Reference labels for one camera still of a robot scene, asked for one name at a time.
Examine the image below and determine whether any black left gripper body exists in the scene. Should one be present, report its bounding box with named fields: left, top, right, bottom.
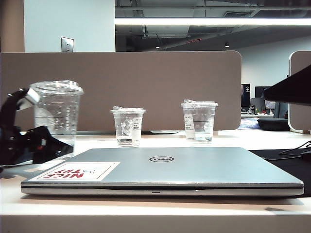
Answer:
left=0, top=125, right=35, bottom=167

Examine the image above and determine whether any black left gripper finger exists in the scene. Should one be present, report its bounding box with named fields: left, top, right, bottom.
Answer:
left=33, top=125, right=74, bottom=165
left=0, top=87, right=40, bottom=129

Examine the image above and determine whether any tall clear plastic lidded cup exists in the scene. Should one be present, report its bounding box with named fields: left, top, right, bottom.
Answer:
left=28, top=81, right=85, bottom=152

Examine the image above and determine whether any short clear plastic lidded cup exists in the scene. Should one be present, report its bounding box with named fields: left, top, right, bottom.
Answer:
left=110, top=105, right=147, bottom=148

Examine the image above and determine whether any silver Dell laptop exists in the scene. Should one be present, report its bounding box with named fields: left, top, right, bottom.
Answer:
left=20, top=147, right=304, bottom=197

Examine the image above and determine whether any clear lidded cup white label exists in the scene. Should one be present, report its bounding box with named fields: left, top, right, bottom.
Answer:
left=180, top=99, right=219, bottom=142

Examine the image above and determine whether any wide brown desk divider panel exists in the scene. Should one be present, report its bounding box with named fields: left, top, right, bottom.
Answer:
left=0, top=50, right=242, bottom=132

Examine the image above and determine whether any white ceiling light strip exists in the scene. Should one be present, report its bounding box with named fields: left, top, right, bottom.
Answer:
left=114, top=18, right=311, bottom=26

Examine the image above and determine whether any black sign with numeral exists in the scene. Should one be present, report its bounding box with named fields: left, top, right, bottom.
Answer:
left=241, top=83, right=251, bottom=107

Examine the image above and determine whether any dark computer monitor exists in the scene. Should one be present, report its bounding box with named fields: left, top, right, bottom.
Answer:
left=254, top=86, right=273, bottom=99

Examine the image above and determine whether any black cushion seat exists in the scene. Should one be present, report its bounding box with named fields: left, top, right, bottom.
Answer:
left=257, top=117, right=290, bottom=132

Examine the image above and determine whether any black mouse pad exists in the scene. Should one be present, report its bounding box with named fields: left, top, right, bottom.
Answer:
left=247, top=149, right=311, bottom=185

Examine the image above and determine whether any brown divider panel white edge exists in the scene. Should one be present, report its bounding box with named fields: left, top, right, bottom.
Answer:
left=288, top=50, right=311, bottom=133

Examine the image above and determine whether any silver divider mounting rail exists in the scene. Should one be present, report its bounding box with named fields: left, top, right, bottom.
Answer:
left=76, top=130, right=181, bottom=135

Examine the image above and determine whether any metal wall switch plate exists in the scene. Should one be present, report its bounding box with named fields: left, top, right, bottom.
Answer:
left=60, top=36, right=74, bottom=53

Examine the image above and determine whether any thin black cable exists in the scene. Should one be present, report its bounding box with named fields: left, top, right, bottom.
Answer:
left=279, top=140, right=311, bottom=158

